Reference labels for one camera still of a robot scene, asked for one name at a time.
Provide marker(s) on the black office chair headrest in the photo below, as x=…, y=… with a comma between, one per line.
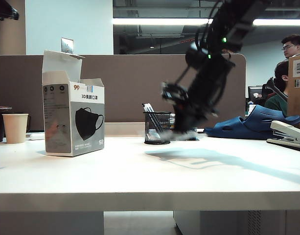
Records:
x=274, y=89

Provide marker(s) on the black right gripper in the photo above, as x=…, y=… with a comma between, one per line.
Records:
x=206, y=93

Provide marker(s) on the grey under-desk cabinet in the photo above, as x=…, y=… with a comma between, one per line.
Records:
x=225, y=224

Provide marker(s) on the grey white mask box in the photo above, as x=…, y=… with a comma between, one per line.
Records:
x=86, y=137

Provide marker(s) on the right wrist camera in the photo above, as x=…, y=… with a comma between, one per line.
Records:
x=173, y=91

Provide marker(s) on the brown cardboard box with labels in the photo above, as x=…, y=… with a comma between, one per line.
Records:
x=296, y=102

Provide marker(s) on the metal wall plate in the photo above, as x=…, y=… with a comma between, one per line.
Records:
x=67, y=46

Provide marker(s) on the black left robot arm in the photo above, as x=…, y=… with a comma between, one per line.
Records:
x=5, y=9

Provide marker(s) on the small white flat case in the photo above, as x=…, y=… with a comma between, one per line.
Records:
x=36, y=136

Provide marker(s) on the black computer monitor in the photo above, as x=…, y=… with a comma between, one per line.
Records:
x=253, y=94

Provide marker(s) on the seated person in green shirt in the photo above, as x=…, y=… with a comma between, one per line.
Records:
x=277, y=105

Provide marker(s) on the grey white stapler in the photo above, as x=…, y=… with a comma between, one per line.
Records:
x=286, y=132

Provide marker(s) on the brown desk partition panel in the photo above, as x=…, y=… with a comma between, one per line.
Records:
x=130, y=80

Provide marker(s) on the beige paper cup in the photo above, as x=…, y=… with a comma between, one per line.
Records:
x=15, y=129

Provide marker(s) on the black mesh pen holder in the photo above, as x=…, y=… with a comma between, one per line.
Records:
x=154, y=122

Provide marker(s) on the black pen with white cap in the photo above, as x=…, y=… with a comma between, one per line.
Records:
x=149, y=108
x=144, y=107

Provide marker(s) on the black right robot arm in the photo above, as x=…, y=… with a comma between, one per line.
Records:
x=228, y=24

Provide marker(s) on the person with glasses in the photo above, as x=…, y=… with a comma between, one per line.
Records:
x=293, y=47

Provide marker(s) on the white ceiling light strip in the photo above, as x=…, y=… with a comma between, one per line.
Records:
x=152, y=21

